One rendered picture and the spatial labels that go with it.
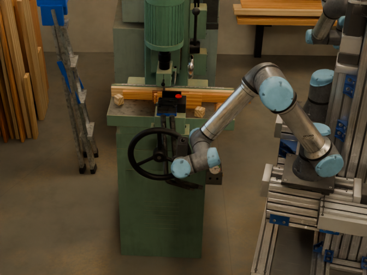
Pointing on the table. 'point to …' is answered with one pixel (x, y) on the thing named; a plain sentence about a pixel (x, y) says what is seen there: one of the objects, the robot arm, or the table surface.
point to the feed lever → (194, 46)
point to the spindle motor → (164, 24)
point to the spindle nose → (164, 60)
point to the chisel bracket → (164, 75)
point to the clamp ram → (170, 94)
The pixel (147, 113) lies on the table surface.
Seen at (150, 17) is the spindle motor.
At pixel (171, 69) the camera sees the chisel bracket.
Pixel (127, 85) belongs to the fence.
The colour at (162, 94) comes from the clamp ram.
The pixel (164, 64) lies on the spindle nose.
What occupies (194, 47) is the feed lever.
